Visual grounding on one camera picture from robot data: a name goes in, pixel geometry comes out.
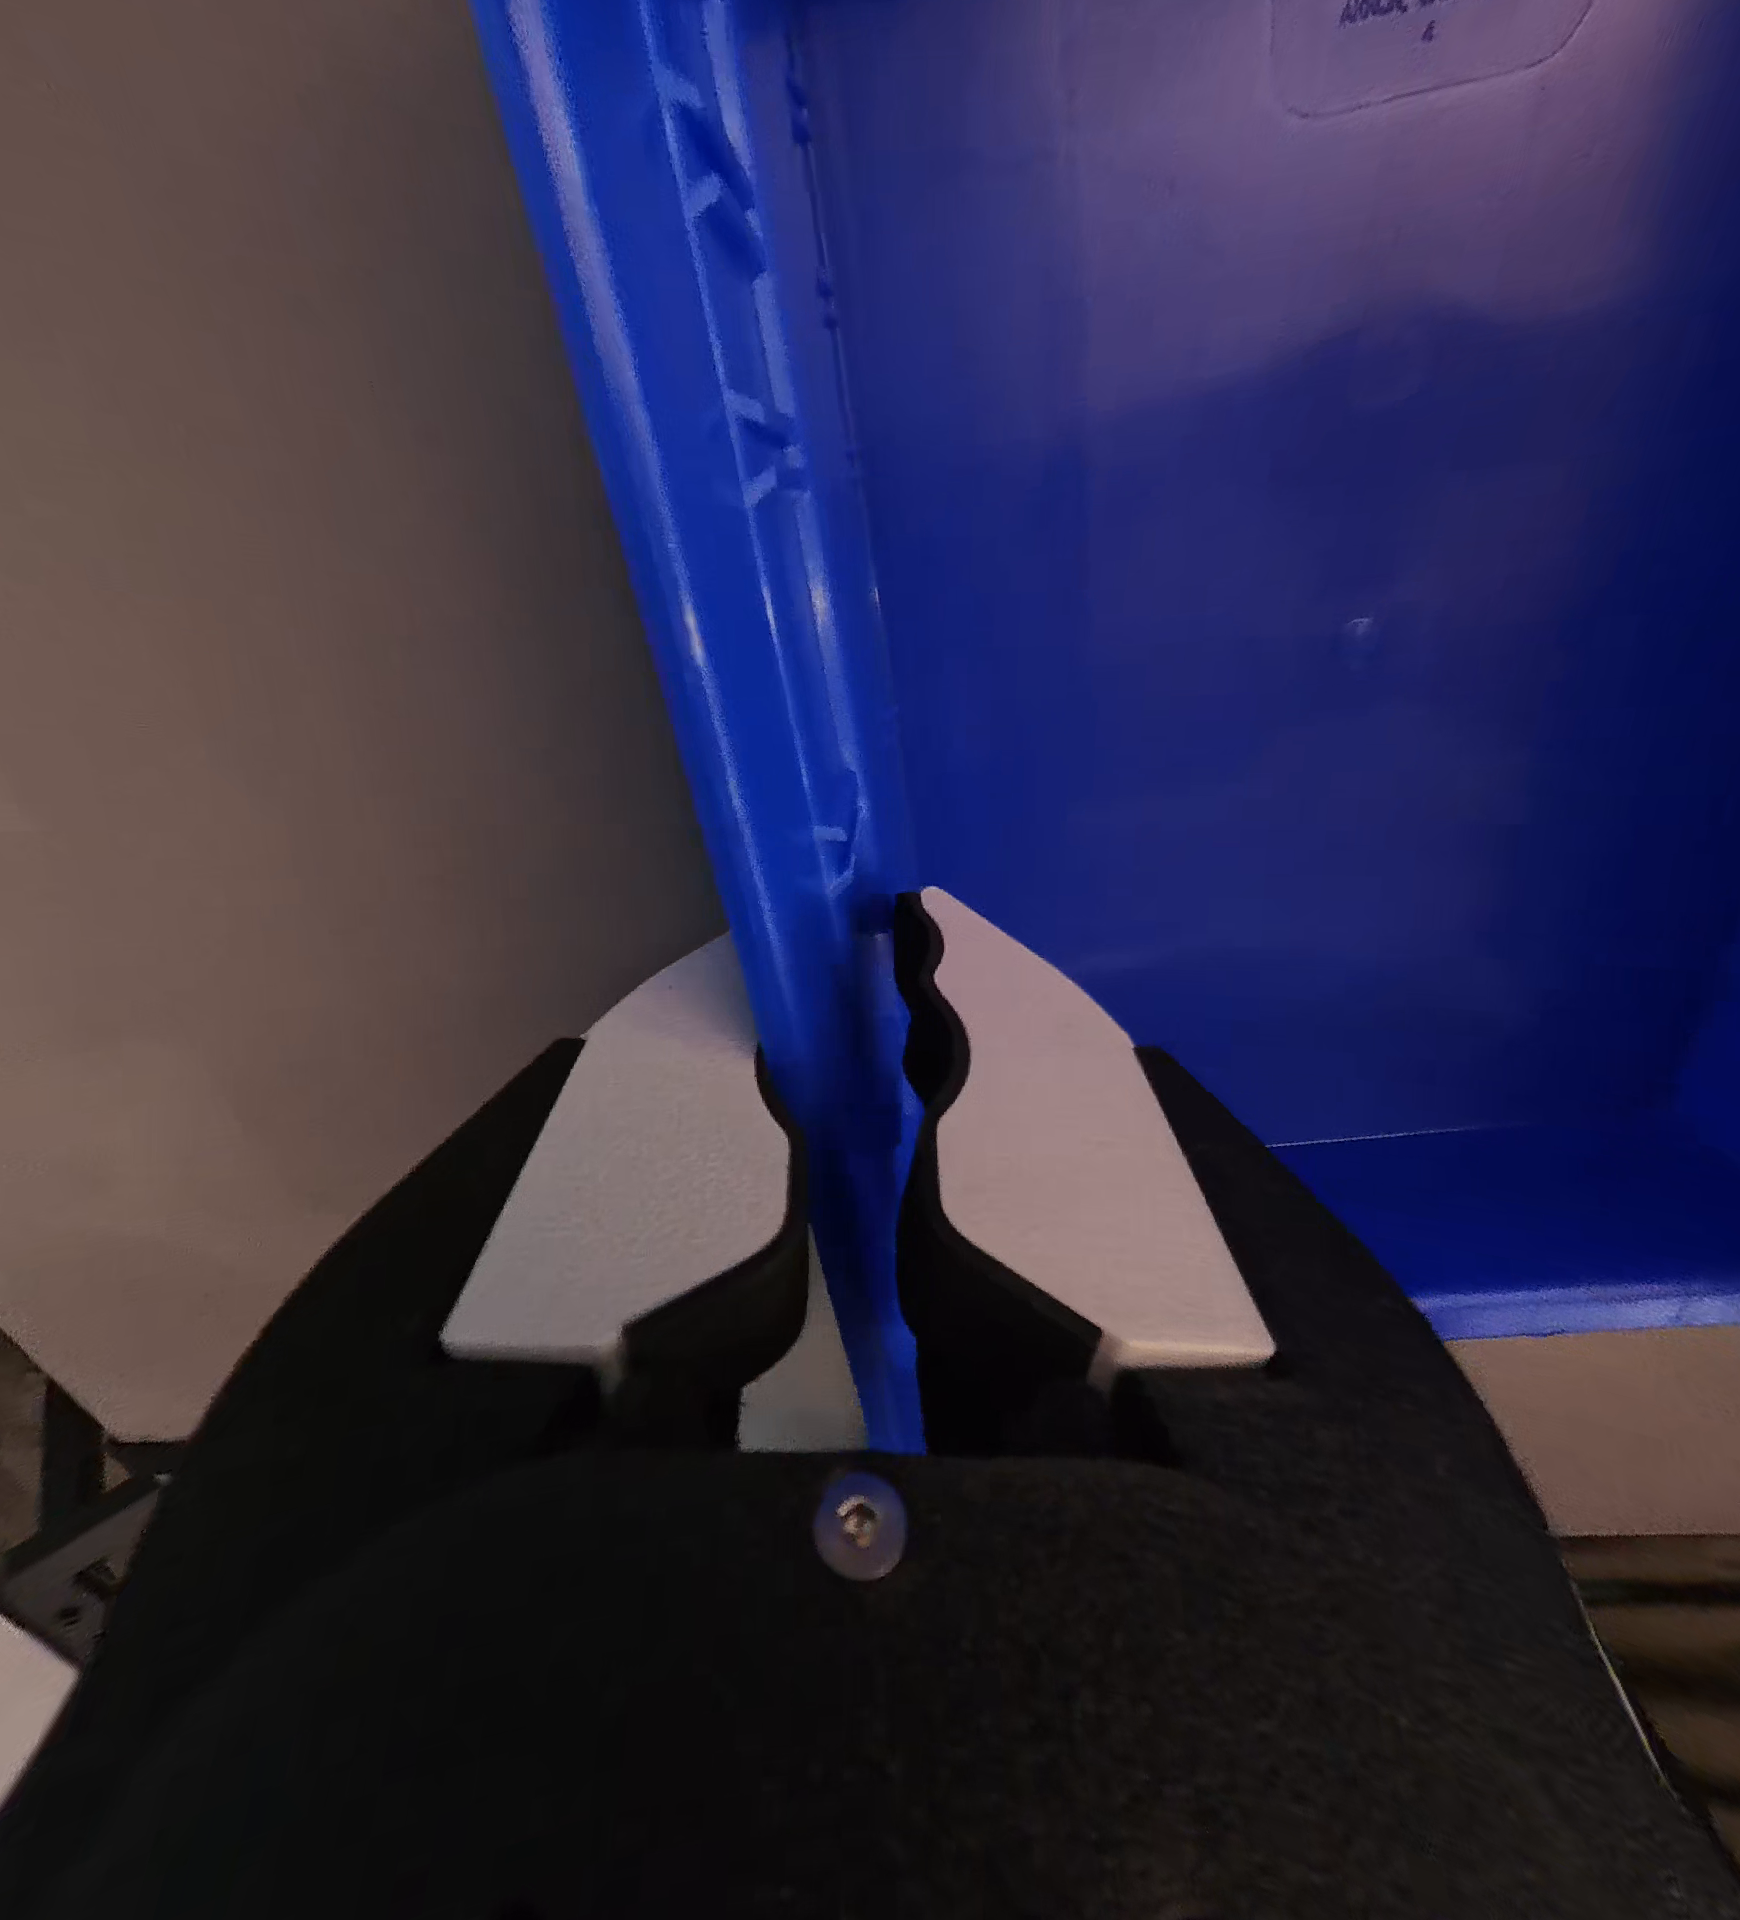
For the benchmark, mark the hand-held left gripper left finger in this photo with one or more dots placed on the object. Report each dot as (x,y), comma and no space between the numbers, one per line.
(631,1202)

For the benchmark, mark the blue plastic storage bin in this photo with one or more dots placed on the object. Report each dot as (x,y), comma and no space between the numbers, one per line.
(1260,600)

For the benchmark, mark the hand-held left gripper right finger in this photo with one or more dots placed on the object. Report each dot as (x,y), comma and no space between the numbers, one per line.
(1096,1202)

